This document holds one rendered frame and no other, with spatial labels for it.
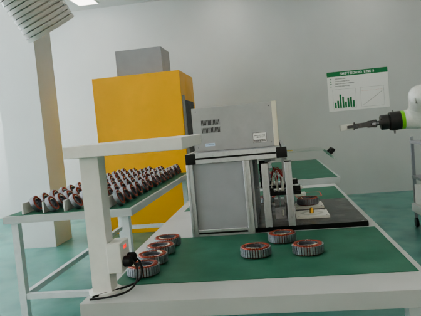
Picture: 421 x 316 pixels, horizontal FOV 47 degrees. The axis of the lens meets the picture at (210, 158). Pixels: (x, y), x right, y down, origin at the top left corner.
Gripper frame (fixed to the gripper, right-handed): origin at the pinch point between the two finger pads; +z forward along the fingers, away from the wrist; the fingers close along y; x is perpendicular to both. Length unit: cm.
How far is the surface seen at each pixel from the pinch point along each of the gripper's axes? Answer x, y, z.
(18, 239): -46, 46, 219
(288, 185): -22, -43, 32
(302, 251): -40, -85, 29
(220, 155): -4, -46, 59
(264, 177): -17, -43, 42
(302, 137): -8, 510, 11
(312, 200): -34.8, -3.3, 21.8
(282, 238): -39, -66, 36
